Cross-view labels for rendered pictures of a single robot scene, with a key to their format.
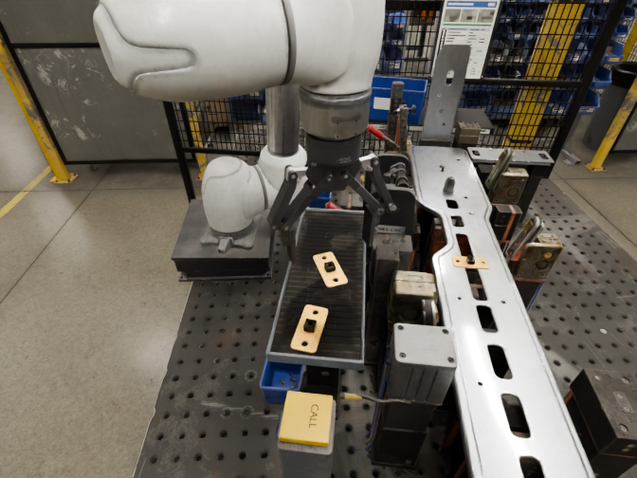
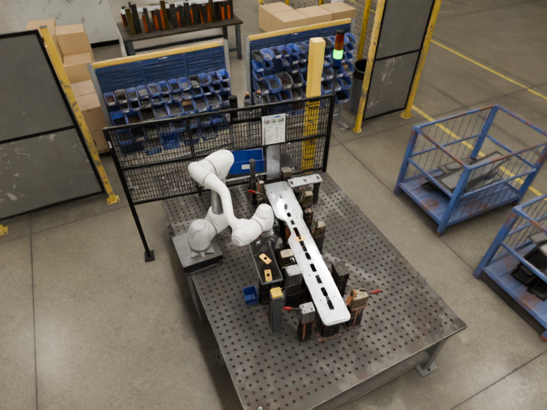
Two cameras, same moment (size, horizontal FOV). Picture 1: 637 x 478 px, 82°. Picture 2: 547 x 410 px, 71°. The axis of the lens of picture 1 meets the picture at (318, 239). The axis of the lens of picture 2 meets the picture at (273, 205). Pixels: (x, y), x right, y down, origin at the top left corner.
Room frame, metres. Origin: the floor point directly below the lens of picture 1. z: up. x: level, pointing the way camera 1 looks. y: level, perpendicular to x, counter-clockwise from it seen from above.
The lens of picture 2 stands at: (-0.98, 0.55, 3.16)
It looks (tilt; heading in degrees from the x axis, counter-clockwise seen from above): 44 degrees down; 337
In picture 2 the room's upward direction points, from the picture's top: straight up
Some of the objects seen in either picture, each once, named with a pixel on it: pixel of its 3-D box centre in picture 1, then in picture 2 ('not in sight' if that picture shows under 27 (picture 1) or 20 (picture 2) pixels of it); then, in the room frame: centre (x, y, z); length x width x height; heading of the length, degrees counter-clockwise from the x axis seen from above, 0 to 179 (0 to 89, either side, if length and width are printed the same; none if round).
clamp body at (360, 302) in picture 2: not in sight; (354, 308); (0.06, -0.49, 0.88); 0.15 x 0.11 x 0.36; 84
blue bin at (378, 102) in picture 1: (387, 98); (246, 161); (1.58, -0.29, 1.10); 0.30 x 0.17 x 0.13; 74
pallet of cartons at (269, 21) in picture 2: not in sight; (304, 53); (4.35, -2.25, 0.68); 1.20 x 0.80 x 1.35; 95
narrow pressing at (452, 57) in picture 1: (445, 95); (273, 162); (1.39, -0.47, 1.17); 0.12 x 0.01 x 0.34; 84
